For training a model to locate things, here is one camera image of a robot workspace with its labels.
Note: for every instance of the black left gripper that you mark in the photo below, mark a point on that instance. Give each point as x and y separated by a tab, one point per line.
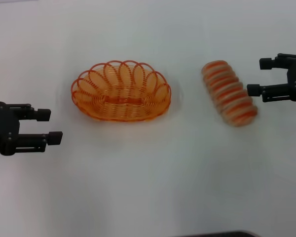
2	128

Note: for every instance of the orange striped bread loaf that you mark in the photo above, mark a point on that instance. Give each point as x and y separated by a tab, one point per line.
227	91

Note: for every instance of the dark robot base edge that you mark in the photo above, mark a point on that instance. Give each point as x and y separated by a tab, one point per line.
219	234

